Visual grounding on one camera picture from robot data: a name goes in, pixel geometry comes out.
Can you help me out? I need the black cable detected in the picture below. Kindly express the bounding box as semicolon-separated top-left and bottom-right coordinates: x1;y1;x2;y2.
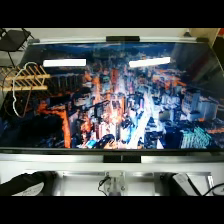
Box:
97;175;112;197
201;182;224;197

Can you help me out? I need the black folding chair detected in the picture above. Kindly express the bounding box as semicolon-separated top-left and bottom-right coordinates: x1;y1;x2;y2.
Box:
0;28;35;68

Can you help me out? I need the white clothes hanger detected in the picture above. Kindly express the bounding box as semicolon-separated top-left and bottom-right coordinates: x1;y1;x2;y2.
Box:
12;61;44;118

